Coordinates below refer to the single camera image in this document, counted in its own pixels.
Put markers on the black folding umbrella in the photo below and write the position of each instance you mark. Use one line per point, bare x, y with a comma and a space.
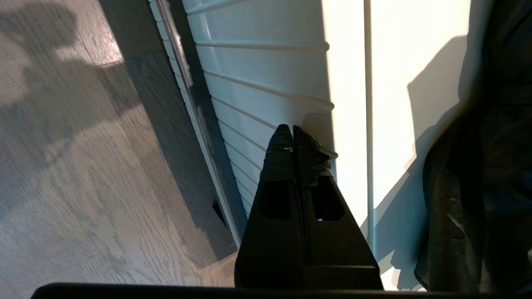
490, 187

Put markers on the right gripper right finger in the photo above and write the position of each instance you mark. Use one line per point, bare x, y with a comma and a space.
341, 249

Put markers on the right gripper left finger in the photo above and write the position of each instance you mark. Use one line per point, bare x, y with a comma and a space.
270, 245

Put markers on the white fluted drawer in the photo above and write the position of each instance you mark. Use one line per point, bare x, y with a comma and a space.
257, 70

